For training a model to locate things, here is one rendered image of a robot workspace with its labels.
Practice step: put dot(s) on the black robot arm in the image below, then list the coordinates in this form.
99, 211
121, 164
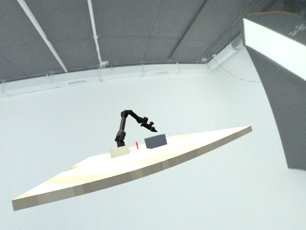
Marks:
121, 133

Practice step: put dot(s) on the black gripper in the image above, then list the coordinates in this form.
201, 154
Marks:
152, 129

